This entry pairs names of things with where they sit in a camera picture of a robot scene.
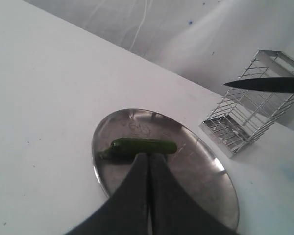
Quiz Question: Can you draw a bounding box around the black knife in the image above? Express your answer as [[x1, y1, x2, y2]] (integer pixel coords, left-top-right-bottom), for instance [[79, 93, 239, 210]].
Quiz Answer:
[[224, 77, 294, 94]]

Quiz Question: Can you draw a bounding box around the chrome wire utensil rack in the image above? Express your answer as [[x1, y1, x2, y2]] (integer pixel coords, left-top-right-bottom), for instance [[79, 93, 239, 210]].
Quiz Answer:
[[200, 50, 294, 158]]

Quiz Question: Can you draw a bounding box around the green cucumber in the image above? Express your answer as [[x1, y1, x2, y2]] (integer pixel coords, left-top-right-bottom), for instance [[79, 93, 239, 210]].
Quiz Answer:
[[93, 138, 178, 164]]

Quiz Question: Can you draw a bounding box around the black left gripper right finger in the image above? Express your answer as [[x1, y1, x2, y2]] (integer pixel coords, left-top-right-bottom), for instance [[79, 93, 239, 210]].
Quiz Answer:
[[149, 154, 236, 235]]

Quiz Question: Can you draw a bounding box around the round stainless steel plate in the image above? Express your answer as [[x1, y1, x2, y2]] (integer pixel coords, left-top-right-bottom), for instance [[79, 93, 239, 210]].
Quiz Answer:
[[92, 109, 240, 230]]

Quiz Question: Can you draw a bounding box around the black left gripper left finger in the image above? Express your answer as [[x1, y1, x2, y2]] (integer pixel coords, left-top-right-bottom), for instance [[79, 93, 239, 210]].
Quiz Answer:
[[67, 153, 149, 235]]

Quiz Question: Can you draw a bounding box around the white backdrop curtain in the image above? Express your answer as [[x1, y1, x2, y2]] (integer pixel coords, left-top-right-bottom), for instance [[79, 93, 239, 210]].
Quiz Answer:
[[31, 0, 294, 93]]

